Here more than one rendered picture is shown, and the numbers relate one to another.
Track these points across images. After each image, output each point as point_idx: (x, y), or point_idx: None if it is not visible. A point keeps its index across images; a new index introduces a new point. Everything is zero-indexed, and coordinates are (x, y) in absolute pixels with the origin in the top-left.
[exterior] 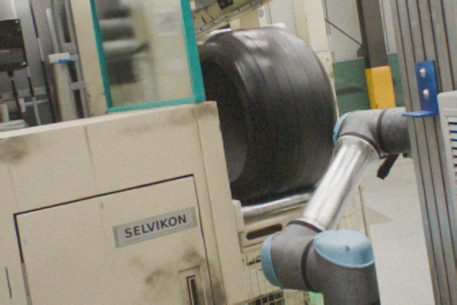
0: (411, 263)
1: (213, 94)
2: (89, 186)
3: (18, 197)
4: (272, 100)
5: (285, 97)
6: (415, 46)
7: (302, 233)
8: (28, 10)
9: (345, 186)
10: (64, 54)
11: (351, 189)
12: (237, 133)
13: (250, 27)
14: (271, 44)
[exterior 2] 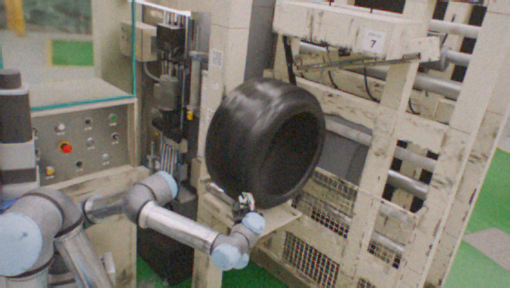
0: None
1: (300, 114)
2: None
3: None
4: (207, 138)
5: (212, 140)
6: None
7: (82, 202)
8: (209, 21)
9: (110, 202)
10: (194, 54)
11: (113, 207)
12: (308, 149)
13: (395, 77)
14: (239, 103)
